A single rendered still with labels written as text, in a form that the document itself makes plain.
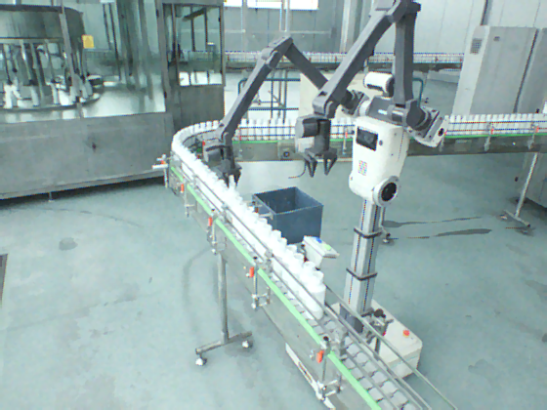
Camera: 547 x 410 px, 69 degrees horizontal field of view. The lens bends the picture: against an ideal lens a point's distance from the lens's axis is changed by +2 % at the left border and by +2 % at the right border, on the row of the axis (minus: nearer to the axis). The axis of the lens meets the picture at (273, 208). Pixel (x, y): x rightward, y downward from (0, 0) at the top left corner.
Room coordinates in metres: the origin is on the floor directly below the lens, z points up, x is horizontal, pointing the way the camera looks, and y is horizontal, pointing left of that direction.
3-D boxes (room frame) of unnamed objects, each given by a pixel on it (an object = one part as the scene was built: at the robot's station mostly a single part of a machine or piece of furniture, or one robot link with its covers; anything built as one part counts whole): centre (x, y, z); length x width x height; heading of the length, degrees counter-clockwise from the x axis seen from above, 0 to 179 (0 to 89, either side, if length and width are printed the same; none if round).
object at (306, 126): (1.32, -0.13, 1.60); 0.12 x 0.09 x 0.12; 119
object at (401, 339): (1.78, -0.48, 0.24); 0.68 x 0.53 x 0.41; 119
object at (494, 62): (6.85, -3.51, 0.96); 0.82 x 0.50 x 1.91; 101
